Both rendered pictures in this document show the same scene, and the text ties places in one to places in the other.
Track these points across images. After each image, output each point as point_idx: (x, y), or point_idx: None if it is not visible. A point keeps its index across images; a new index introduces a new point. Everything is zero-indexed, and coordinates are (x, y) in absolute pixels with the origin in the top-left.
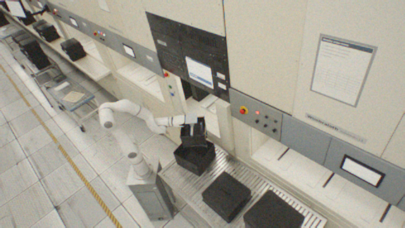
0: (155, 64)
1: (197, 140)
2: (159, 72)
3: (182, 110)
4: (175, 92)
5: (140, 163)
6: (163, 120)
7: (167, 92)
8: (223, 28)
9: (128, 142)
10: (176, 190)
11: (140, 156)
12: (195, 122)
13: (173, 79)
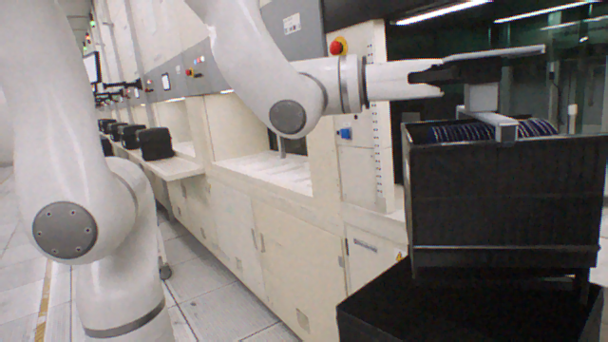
0: (307, 30)
1: (539, 193)
2: (314, 58)
3: (374, 195)
4: (359, 117)
5: (133, 333)
6: (313, 61)
7: (328, 136)
8: None
9: (66, 129)
10: None
11: (141, 285)
12: (535, 46)
13: (359, 54)
